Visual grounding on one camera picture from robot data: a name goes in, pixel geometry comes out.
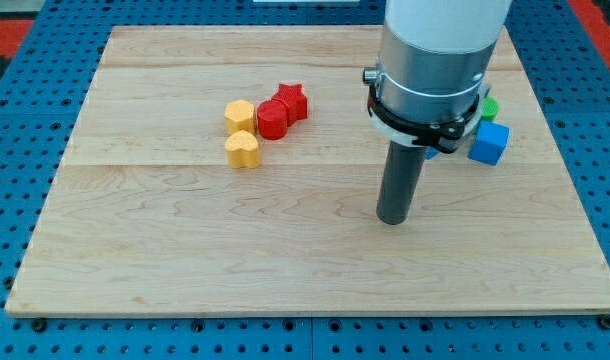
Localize small blue block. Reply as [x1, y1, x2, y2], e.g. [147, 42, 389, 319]
[426, 147, 439, 160]

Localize red cylinder block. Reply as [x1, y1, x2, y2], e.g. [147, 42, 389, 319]
[256, 100, 288, 140]

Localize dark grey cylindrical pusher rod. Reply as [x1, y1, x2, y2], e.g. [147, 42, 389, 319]
[376, 141, 427, 225]

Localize wooden board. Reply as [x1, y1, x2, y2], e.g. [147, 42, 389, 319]
[5, 26, 610, 318]

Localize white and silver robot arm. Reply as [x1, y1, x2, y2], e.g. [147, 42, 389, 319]
[363, 0, 511, 153]

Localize yellow heart block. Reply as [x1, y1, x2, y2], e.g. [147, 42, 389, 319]
[224, 130, 261, 169]

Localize yellow hexagon block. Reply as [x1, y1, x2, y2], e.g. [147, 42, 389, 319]
[224, 99, 256, 135]

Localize red star block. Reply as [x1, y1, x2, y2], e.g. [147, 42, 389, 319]
[272, 83, 308, 127]

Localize green cylinder block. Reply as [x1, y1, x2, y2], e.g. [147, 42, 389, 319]
[481, 96, 500, 121]

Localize blue cube block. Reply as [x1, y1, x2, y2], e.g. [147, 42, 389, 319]
[468, 120, 510, 166]

